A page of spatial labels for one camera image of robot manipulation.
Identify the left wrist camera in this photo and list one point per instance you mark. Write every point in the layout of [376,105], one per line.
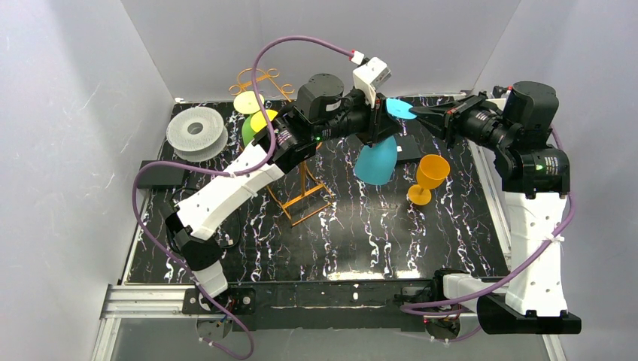
[371,74]

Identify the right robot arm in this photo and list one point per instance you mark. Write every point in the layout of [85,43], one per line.
[535,180]

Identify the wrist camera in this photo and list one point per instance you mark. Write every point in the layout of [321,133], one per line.
[371,74]
[500,95]

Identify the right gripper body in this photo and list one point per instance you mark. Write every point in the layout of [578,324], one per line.
[453,119]

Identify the orange wine glass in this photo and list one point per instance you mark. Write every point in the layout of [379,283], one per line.
[258,120]
[431,172]

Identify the black power brick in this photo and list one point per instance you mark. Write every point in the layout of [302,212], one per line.
[162,177]

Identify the blue wine glass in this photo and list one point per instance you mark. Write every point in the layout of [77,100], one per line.
[375,164]

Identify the gold wire wine glass rack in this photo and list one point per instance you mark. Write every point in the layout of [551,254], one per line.
[300,199]

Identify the black flat box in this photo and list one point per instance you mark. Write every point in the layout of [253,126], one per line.
[408,150]

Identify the white filament spool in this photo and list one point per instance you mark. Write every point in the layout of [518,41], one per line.
[197,134]

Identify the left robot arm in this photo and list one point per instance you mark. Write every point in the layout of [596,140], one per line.
[321,112]

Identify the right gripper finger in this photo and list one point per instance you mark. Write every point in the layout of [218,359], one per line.
[443,114]
[439,130]

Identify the green wine glass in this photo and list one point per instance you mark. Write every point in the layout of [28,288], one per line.
[246,103]

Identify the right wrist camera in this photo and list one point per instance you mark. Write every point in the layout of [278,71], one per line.
[500,95]

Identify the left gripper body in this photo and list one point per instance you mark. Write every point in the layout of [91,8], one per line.
[378,122]

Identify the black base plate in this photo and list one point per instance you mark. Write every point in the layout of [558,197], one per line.
[315,304]

